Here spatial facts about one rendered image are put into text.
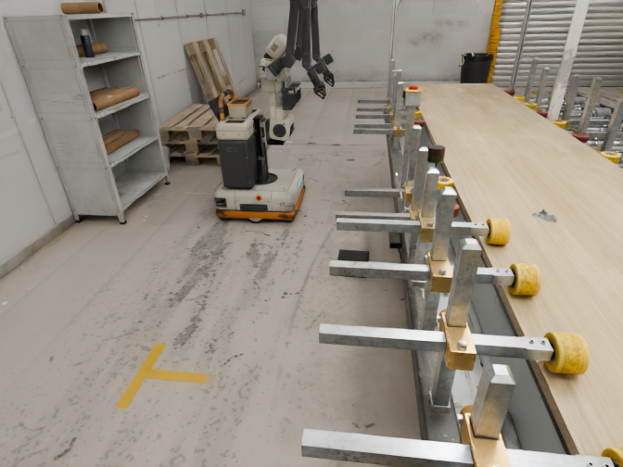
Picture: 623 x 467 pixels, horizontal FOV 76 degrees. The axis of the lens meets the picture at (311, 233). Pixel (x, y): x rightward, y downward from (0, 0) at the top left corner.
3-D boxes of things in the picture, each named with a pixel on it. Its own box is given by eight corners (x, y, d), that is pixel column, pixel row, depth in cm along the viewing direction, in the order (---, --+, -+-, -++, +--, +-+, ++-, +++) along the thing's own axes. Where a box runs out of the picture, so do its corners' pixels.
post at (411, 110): (399, 195, 206) (407, 106, 183) (398, 192, 210) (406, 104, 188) (408, 196, 205) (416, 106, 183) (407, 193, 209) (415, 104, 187)
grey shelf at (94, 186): (75, 222, 343) (2, 16, 267) (130, 182, 420) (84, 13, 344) (124, 224, 338) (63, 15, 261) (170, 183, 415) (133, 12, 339)
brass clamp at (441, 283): (428, 292, 102) (430, 275, 100) (422, 262, 114) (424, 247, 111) (453, 293, 101) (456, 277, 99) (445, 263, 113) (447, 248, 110)
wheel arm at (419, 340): (318, 345, 86) (318, 332, 84) (320, 333, 89) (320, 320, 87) (568, 363, 80) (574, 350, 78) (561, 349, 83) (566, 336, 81)
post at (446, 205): (420, 339, 120) (442, 191, 96) (419, 331, 123) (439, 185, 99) (432, 340, 119) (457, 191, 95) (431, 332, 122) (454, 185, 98)
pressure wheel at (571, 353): (560, 335, 77) (541, 327, 85) (559, 377, 77) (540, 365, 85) (593, 337, 77) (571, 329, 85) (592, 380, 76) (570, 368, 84)
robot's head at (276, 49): (263, 51, 285) (275, 32, 278) (269, 48, 303) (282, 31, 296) (278, 65, 288) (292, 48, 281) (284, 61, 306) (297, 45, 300)
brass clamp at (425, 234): (418, 242, 124) (420, 227, 121) (413, 221, 135) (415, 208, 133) (438, 243, 123) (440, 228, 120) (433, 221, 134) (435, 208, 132)
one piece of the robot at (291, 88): (277, 110, 301) (274, 80, 290) (284, 102, 324) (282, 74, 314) (298, 110, 299) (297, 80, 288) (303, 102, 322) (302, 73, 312)
